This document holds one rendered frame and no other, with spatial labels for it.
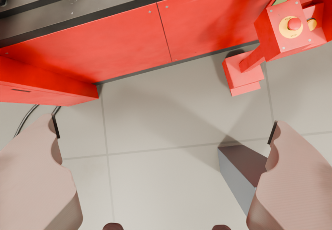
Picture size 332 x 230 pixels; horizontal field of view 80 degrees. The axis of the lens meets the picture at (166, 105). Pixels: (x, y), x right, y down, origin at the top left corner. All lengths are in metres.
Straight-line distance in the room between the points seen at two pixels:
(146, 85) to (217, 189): 0.89
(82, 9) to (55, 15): 0.09
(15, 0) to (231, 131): 1.31
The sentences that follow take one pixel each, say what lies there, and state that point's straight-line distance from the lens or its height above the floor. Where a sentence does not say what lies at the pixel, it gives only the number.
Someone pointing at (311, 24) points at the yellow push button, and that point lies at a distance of 0.89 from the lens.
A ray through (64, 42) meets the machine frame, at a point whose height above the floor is 0.75.
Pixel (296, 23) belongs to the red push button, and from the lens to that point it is 0.77.
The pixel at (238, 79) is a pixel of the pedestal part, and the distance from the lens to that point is 1.39.
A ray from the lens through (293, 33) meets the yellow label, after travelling 0.79.
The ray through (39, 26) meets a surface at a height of 0.87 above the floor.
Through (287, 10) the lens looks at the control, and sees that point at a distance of 0.81.
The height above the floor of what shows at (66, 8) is 0.87.
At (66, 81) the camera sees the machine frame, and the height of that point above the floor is 0.39.
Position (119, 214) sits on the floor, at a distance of 1.69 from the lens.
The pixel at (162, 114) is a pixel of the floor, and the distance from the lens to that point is 1.45.
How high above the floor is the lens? 1.44
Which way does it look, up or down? 84 degrees down
